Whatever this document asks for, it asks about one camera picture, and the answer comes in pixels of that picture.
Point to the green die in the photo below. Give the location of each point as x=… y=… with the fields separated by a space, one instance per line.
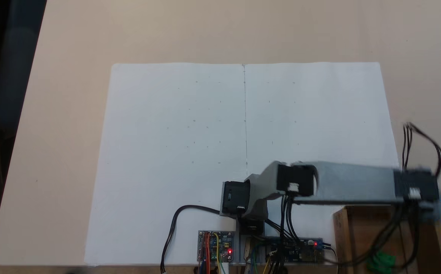
x=382 y=262

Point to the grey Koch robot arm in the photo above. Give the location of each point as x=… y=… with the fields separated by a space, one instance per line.
x=357 y=182

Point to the white paper sheet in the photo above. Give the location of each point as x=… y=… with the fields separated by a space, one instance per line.
x=319 y=114
x=159 y=160

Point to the blue circuit board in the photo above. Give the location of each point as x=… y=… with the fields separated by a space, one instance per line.
x=311 y=247

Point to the brown cardboard box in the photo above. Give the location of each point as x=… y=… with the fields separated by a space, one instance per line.
x=353 y=236

